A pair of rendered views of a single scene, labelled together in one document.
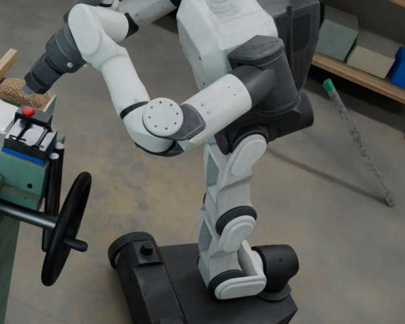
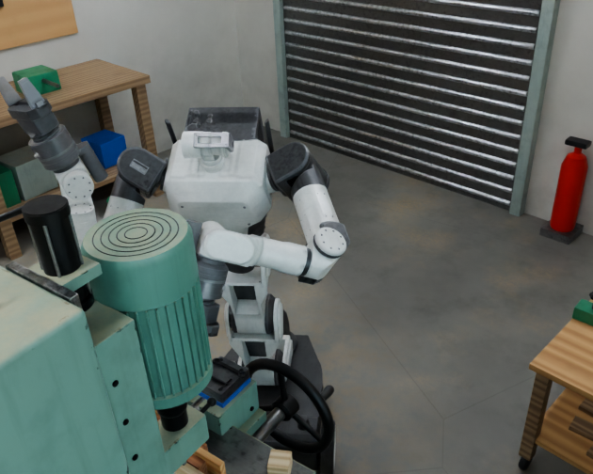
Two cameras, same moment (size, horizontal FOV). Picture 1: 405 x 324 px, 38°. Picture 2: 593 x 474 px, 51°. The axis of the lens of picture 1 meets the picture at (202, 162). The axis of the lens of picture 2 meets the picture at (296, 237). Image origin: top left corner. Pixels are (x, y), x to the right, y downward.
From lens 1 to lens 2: 1.07 m
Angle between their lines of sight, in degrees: 39
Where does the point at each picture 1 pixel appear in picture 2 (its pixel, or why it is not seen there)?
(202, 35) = (232, 190)
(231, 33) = (253, 170)
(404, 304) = not seen: hidden behind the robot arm
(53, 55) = (211, 293)
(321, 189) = not seen: hidden behind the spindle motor
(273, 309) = (302, 351)
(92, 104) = not seen: outside the picture
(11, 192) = (248, 428)
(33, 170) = (249, 393)
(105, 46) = (256, 241)
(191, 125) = (342, 229)
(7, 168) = (233, 416)
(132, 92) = (298, 249)
